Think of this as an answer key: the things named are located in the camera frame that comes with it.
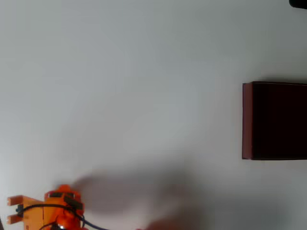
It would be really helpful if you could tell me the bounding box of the dark brown open box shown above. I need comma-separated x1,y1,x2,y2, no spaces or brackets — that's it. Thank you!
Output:
241,81,307,161

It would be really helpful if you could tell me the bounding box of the black object at edge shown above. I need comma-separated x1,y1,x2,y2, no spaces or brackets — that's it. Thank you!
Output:
289,0,307,10

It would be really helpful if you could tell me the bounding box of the black camera cable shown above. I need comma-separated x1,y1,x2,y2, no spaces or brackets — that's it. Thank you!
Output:
18,202,85,230

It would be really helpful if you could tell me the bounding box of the pale orange camera mount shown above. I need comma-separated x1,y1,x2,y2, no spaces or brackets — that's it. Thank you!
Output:
6,195,47,230

